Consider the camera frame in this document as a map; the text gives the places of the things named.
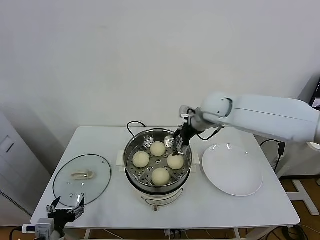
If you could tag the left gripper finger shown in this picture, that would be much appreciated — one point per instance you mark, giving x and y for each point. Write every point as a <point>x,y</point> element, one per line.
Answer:
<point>53,205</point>
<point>78,210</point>

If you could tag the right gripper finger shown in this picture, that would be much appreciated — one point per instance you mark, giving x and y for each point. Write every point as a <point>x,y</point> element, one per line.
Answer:
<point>183,149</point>
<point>177,141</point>

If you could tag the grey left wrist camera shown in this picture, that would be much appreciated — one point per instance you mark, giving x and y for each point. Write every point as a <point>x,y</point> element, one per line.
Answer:
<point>41,225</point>

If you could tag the round glass pot lid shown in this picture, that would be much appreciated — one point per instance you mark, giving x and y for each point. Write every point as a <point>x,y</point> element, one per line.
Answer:
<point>65,185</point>

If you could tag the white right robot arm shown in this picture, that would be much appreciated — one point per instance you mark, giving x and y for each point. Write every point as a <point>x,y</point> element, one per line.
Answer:
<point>262,112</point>

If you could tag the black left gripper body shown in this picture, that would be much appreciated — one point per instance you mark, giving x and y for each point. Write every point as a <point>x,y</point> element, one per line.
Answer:
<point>60,217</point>

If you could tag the stainless steel steamer basket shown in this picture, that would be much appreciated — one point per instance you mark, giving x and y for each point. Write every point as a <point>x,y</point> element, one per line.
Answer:
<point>140,176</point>

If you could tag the dark laptop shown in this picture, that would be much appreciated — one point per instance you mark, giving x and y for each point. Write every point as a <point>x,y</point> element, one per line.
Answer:
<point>316,100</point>

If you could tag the white cabinet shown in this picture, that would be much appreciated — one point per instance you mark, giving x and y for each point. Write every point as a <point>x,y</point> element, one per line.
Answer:
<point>15,162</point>

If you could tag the white power strip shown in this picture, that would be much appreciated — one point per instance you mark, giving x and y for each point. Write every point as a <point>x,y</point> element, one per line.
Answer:
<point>172,232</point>

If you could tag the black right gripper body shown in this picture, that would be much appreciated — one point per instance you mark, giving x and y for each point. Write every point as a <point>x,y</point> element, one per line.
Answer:
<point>187,132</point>

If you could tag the white steamed baozi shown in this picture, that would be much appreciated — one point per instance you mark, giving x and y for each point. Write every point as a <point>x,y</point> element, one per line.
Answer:
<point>175,162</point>
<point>140,159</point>
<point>157,149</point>
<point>160,176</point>

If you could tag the white round plate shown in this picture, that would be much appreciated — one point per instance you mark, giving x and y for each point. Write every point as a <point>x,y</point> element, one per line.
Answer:
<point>232,170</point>

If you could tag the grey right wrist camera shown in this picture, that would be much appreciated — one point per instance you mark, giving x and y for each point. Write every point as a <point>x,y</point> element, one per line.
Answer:
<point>185,111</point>

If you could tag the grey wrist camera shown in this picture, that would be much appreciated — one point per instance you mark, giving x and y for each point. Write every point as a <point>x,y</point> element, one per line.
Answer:
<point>185,111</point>
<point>41,225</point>

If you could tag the cream electric cooker base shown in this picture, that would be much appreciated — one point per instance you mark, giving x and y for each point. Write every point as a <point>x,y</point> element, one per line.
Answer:
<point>160,198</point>

